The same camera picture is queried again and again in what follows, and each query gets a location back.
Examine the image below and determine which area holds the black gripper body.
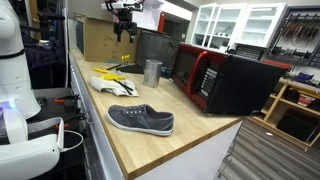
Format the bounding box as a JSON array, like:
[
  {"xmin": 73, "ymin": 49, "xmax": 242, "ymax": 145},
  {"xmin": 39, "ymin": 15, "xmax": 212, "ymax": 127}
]
[{"xmin": 113, "ymin": 8, "xmax": 138, "ymax": 35}]

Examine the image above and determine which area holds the black tool stand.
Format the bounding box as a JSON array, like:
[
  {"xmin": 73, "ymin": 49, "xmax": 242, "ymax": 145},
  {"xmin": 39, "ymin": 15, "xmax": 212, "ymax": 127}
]
[{"xmin": 115, "ymin": 63, "xmax": 146, "ymax": 75}]

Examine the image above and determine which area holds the brown cardboard box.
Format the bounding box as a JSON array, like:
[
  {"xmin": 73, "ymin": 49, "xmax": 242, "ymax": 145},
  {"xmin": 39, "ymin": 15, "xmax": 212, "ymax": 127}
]
[{"xmin": 75, "ymin": 14, "xmax": 140, "ymax": 64}]

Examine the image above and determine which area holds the grey fabric bin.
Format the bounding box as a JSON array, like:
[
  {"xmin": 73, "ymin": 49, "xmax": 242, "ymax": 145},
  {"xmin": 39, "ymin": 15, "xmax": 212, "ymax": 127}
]
[{"xmin": 135, "ymin": 29, "xmax": 181, "ymax": 70}]

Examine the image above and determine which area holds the red upright panel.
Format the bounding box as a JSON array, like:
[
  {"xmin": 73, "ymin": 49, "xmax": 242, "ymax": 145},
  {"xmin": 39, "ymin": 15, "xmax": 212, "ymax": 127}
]
[{"xmin": 157, "ymin": 12, "xmax": 166, "ymax": 34}]

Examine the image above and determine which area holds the grey metal cylinder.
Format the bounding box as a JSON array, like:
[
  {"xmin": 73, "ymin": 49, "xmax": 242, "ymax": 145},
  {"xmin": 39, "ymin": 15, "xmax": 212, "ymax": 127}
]
[{"xmin": 142, "ymin": 59, "xmax": 164, "ymax": 89}]

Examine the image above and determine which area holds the teal fabric bag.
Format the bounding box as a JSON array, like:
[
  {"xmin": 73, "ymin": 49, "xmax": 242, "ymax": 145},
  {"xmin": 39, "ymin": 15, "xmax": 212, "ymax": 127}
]
[{"xmin": 161, "ymin": 66, "xmax": 173, "ymax": 80}]

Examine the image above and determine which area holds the white cloth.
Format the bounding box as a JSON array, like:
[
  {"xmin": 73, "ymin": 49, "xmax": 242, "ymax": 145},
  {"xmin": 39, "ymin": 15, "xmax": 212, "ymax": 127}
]
[{"xmin": 88, "ymin": 71, "xmax": 140, "ymax": 98}]

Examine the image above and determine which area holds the grey sneaker with white sole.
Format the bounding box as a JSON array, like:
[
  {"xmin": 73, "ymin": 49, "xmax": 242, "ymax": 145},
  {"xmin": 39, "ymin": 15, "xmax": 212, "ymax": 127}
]
[{"xmin": 106, "ymin": 103, "xmax": 175, "ymax": 137}]

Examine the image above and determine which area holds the white glass door cabinet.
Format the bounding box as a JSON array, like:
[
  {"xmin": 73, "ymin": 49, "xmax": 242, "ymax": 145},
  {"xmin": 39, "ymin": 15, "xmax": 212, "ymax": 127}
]
[{"xmin": 190, "ymin": 2, "xmax": 288, "ymax": 53}]

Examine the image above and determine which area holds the red and black microwave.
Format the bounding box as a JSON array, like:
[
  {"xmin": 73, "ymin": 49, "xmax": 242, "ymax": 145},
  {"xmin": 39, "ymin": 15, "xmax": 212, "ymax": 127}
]
[{"xmin": 171, "ymin": 42, "xmax": 290, "ymax": 116}]

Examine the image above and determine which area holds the black grid crate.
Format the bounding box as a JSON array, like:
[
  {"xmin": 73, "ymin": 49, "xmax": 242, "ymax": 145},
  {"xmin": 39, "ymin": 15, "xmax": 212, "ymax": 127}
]
[{"xmin": 234, "ymin": 43, "xmax": 268, "ymax": 62}]

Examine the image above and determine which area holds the wooden shelf unit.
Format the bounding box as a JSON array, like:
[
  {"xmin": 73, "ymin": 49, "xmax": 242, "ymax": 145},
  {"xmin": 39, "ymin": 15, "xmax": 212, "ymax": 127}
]
[{"xmin": 247, "ymin": 77, "xmax": 320, "ymax": 153}]

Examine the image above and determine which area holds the black pegboard tool rack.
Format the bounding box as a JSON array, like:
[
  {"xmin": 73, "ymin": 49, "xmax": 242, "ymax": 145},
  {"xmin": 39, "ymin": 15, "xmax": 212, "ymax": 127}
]
[{"xmin": 266, "ymin": 5, "xmax": 320, "ymax": 70}]

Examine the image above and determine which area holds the blue device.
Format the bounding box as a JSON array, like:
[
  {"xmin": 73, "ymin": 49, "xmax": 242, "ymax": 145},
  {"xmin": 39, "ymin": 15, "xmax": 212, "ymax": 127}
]
[{"xmin": 294, "ymin": 71, "xmax": 315, "ymax": 85}]

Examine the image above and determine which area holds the red box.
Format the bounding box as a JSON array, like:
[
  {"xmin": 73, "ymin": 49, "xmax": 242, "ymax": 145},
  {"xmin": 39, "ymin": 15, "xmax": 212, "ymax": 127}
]
[{"xmin": 297, "ymin": 93, "xmax": 316, "ymax": 108}]

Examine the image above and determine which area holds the black clamp with orange handle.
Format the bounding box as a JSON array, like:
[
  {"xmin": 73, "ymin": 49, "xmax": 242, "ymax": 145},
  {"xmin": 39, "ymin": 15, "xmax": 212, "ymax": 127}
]
[
  {"xmin": 54, "ymin": 94, "xmax": 81, "ymax": 105},
  {"xmin": 54, "ymin": 112, "xmax": 88, "ymax": 130}
]

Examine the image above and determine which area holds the white cable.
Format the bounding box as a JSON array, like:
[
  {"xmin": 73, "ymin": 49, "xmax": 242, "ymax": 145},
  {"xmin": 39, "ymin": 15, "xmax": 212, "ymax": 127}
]
[{"xmin": 60, "ymin": 129, "xmax": 85, "ymax": 153}]

